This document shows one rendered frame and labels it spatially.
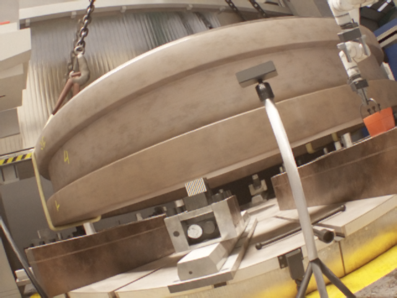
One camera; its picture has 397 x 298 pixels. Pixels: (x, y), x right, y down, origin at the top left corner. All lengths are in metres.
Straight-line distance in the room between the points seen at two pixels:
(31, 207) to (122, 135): 4.86
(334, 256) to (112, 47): 4.58
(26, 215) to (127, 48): 3.93
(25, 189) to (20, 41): 4.64
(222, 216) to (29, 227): 5.69
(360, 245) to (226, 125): 1.18
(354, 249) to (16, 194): 6.49
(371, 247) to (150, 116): 1.76
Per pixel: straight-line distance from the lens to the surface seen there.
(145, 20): 6.00
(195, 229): 1.93
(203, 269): 1.60
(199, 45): 2.39
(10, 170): 4.64
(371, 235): 1.97
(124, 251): 2.82
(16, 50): 3.04
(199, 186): 2.09
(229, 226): 1.87
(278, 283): 1.80
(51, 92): 4.94
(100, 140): 2.74
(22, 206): 7.21
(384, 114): 1.99
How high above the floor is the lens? 0.72
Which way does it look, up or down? 8 degrees up
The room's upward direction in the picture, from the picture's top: 18 degrees counter-clockwise
